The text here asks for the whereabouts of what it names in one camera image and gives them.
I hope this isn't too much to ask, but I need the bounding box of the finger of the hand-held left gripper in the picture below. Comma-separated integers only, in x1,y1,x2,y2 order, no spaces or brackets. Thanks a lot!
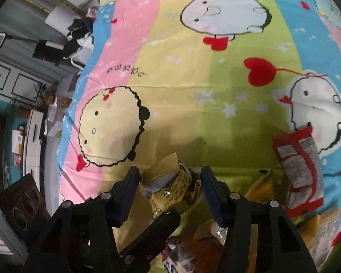
119,211,182,267

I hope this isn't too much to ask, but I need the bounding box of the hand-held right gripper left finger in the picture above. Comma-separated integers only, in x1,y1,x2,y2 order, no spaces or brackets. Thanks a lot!
21,165,141,273

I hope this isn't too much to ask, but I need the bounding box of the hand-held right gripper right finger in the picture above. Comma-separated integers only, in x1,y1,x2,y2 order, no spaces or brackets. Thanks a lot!
200,166,320,273

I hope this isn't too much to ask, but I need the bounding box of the yellow dark-print snack packet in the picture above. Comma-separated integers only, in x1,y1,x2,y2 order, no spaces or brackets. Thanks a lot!
140,153,203,220

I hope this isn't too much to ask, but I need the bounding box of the orange-yellow snack packet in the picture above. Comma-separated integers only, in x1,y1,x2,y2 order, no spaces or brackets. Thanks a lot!
244,169,275,203

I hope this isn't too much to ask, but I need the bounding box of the orange-brown snack packet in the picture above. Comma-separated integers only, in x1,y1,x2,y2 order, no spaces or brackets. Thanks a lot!
163,219,231,273

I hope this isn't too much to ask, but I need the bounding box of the white cabinet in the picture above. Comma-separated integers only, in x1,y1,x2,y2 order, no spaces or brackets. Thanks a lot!
23,109,51,174

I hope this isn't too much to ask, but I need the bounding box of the red and silver snack packet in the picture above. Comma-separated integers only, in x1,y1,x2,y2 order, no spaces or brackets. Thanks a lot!
272,126,325,219

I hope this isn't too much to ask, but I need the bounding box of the cartoon printed blanket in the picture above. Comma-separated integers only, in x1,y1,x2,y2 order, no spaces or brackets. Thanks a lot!
57,0,341,205

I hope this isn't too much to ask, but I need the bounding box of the pale yellow green-label snack packet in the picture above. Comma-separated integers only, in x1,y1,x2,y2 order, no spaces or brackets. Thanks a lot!
290,207,341,265

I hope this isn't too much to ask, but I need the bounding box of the potted plant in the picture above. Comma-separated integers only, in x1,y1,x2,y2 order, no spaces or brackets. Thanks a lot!
33,83,56,108

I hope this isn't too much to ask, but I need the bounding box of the black box device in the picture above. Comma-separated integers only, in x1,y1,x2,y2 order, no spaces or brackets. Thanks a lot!
32,40,68,63

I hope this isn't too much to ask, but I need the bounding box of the black and white clothing pile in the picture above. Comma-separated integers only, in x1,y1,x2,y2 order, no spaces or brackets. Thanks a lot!
66,15,96,69

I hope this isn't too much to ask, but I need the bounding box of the grey long-handled tool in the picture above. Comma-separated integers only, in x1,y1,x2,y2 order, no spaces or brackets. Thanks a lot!
0,32,40,49

